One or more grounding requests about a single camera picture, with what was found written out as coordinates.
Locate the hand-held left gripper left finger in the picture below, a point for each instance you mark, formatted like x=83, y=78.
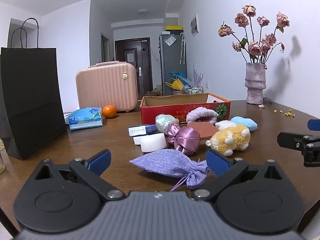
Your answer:
x=100, y=161

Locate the orange fruit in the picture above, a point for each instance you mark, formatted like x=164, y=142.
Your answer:
x=109, y=111

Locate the terracotta sponge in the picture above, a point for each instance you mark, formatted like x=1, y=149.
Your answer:
x=201, y=129

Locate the white folded umbrella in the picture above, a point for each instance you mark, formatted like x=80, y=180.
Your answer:
x=183, y=47

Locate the brown floor carton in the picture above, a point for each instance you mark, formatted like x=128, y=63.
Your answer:
x=153, y=94

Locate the dark brown door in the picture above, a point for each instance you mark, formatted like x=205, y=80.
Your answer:
x=133, y=65

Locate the grey refrigerator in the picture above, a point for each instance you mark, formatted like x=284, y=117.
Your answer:
x=172, y=60

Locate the blue tissue pack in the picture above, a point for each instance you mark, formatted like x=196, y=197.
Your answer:
x=83, y=118

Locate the lilac fluffy headband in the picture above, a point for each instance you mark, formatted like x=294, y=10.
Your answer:
x=201, y=115

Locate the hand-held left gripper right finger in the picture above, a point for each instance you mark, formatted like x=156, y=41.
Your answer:
x=217, y=163

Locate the purple textured vase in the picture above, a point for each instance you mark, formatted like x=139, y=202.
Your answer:
x=255, y=85

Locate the pink satin scrunchie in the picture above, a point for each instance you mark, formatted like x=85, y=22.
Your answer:
x=183, y=137

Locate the yellow and white plush toy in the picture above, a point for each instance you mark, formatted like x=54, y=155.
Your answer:
x=231, y=138

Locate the scattered yellow flower buds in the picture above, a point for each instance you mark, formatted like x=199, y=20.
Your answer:
x=288, y=113

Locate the blue pocket tissue packet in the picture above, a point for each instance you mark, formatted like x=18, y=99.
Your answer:
x=140, y=130

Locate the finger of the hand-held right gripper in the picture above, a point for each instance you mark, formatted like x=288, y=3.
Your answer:
x=314, y=124
x=287, y=140

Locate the yellow box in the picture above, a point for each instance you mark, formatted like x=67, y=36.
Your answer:
x=174, y=27

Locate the light blue cloud plush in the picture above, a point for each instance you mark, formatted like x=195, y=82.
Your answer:
x=246, y=123

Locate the small white block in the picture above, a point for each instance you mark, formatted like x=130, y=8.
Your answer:
x=137, y=140

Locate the black paper bag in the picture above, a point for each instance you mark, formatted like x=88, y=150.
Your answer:
x=30, y=100

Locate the dried pink roses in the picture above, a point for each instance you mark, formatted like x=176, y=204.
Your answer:
x=255, y=47

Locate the fallen dried petal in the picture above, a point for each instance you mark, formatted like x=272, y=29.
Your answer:
x=261, y=106

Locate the pink ribbed suitcase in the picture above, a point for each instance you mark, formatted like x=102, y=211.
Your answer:
x=106, y=87

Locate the white wall panel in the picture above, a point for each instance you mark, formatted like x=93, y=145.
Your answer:
x=194, y=25

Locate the purple feather decoration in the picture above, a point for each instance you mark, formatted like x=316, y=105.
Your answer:
x=198, y=76

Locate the red cardboard box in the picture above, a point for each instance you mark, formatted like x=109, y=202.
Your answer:
x=180, y=111

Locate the cart with bottles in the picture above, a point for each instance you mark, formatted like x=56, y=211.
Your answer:
x=193, y=89

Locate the round ceiling lamp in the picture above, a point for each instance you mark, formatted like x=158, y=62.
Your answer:
x=142, y=11

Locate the white soap block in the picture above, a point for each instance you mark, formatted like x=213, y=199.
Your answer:
x=153, y=142

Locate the yellow bag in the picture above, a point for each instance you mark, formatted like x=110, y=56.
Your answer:
x=175, y=83

